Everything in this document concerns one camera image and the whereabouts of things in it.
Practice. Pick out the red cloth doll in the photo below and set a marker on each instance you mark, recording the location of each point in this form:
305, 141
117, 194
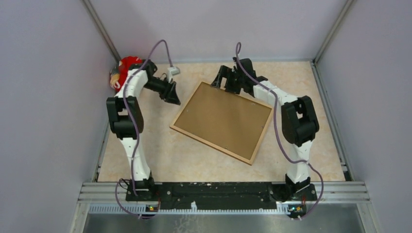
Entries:
119, 73

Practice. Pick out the aluminium front rail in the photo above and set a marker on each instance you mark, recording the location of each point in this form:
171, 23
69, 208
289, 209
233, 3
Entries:
341, 207

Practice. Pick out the wooden picture frame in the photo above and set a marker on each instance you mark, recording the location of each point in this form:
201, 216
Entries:
180, 132

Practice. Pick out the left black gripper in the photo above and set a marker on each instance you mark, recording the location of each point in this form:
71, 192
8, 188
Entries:
169, 94

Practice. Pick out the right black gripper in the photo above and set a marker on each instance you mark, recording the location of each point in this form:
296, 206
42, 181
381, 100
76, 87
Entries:
226, 73

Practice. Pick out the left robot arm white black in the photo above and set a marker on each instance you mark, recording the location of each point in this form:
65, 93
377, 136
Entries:
128, 78

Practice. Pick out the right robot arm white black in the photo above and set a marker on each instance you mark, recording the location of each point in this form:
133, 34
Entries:
299, 122

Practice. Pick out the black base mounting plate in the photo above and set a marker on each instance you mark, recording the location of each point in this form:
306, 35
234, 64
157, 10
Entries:
219, 196

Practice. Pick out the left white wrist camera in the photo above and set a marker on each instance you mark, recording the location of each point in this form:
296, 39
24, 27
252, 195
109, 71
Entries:
172, 71

